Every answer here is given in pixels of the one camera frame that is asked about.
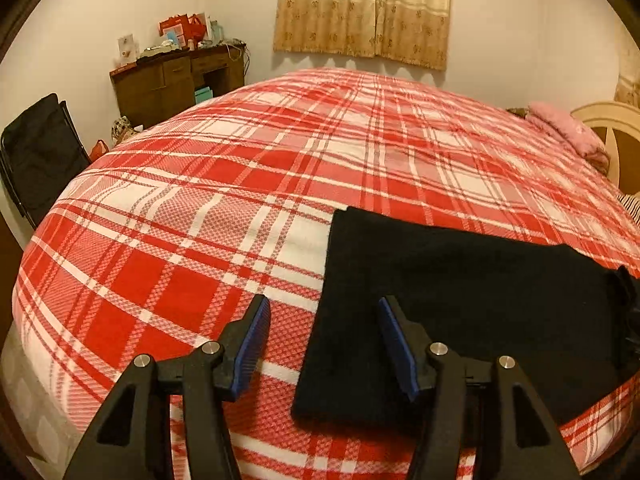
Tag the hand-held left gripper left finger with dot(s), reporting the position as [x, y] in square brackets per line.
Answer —
[247, 355]

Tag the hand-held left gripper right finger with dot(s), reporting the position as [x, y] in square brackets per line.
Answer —
[397, 345]

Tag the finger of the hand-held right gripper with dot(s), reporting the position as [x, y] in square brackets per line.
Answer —
[631, 305]

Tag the black pants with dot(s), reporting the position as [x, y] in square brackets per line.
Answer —
[450, 310]

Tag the striped pillow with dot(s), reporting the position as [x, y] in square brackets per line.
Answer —
[631, 207]

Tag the bed with red plaid sheet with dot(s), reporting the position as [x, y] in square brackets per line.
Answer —
[200, 210]

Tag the cream wooden headboard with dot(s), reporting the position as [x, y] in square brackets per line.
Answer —
[615, 120]

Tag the pink folded blanket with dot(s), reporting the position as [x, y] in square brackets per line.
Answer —
[565, 127]

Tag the long beige floral curtain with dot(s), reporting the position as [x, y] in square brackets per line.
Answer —
[629, 80]

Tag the brown wooden panel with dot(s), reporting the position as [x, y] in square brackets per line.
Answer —
[7, 280]

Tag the red plastic bag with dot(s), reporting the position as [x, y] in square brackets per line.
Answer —
[99, 151]

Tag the teal boxes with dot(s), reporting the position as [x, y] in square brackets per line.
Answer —
[203, 94]

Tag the brown wooden desk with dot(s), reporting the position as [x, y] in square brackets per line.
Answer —
[150, 90]

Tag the black folding chair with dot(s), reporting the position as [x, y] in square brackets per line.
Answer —
[40, 155]

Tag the white picture box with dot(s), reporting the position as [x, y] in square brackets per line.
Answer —
[126, 48]

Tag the red gift bag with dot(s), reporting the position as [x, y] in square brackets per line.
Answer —
[182, 27]

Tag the beige floral window curtain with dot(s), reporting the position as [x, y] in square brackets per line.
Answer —
[360, 5]

